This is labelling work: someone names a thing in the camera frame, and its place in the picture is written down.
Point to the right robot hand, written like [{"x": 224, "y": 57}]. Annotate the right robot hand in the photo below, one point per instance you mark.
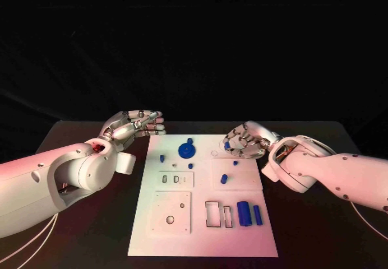
[{"x": 252, "y": 138}]

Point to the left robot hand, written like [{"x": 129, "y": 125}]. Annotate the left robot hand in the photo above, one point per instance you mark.
[{"x": 130, "y": 126}]

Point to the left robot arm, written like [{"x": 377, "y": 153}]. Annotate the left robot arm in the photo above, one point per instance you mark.
[{"x": 37, "y": 189}]

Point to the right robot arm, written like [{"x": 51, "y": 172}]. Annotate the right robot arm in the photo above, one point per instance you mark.
[{"x": 334, "y": 172}]

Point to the white task board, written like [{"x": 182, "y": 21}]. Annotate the white task board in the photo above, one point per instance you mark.
[{"x": 202, "y": 195}]

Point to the blue gear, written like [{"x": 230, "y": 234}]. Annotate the blue gear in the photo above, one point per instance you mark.
[{"x": 187, "y": 148}]

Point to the large blue cylinder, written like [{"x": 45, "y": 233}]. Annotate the large blue cylinder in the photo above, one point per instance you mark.
[{"x": 244, "y": 213}]

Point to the thin blue cylinder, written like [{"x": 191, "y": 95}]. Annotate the thin blue cylinder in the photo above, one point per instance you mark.
[{"x": 257, "y": 215}]

